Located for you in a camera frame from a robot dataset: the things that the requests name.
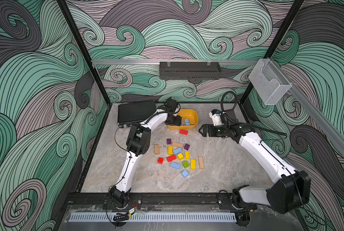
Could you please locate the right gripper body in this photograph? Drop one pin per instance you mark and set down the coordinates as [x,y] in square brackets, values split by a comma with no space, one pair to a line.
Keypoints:
[218,130]

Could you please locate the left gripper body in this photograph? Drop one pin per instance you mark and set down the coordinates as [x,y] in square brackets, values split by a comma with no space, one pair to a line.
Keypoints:
[174,121]

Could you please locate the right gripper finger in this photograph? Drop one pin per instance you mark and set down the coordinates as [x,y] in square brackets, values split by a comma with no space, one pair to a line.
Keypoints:
[204,127]
[204,132]

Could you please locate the blue long block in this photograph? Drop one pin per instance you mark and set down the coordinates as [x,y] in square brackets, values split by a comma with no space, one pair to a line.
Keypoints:
[175,165]
[177,151]

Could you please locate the blue cube bottom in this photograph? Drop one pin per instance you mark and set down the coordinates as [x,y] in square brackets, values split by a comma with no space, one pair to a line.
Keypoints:
[185,173]

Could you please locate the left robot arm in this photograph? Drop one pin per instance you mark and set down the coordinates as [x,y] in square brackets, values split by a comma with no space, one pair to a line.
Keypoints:
[138,143]

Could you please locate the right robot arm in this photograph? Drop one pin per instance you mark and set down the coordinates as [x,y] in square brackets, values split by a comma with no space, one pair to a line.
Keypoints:
[291,187]

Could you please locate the red block near bin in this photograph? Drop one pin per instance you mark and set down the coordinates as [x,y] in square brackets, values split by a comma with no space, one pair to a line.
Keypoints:
[183,132]

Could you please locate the yellow plastic bin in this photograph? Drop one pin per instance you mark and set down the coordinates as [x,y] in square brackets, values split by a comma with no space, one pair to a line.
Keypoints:
[189,119]

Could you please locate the purple cube right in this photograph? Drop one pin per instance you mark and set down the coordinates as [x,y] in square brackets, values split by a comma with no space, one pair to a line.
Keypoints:
[186,146]

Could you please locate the wooden block angled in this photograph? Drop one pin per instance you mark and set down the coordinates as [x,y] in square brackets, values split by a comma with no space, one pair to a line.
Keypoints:
[176,144]

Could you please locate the wooden block right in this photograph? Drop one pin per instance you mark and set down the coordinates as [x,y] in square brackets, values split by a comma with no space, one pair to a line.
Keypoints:
[201,162]

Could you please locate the wooden block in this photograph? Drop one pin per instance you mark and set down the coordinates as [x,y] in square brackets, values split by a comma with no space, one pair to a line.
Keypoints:
[157,149]
[201,162]

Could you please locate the yellow block small upright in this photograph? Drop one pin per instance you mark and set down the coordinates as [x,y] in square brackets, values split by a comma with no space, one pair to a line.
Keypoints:
[187,155]

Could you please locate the yellow long block left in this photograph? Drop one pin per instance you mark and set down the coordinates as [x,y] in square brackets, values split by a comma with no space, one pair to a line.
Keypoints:
[170,150]

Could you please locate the yellow long block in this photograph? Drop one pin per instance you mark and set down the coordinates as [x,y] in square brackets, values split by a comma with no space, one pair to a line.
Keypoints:
[170,150]
[193,164]

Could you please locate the yellow long block right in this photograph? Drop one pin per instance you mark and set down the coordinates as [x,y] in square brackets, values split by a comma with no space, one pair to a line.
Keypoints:
[193,164]

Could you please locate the wooden block left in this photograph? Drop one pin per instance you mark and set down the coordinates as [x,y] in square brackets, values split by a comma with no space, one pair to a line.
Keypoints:
[157,149]

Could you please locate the yellow cube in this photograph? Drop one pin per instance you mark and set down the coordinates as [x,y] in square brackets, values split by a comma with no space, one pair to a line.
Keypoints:
[180,156]

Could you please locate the green cube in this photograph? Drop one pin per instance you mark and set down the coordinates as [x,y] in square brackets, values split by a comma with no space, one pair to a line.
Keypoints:
[186,164]

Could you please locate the red long block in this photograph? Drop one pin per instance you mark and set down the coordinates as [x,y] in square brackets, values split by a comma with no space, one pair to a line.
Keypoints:
[171,158]

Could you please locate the red cube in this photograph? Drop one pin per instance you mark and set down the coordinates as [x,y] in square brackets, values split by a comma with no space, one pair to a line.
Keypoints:
[160,160]

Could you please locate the black briefcase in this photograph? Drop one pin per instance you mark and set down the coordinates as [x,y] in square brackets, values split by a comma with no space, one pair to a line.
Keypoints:
[135,112]

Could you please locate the clear acrylic holder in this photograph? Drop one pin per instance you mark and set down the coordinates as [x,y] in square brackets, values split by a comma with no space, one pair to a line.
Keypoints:
[270,81]

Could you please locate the black wall shelf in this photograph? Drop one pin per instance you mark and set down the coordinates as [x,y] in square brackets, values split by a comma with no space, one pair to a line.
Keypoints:
[189,71]

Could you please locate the aluminium wall rail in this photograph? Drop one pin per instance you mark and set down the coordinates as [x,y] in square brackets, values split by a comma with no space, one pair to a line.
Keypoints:
[168,61]

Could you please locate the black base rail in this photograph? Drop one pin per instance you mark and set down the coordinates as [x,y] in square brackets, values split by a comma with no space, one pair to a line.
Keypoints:
[150,200]

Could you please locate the white slotted cable duct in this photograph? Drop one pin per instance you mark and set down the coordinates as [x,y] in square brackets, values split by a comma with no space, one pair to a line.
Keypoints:
[156,217]

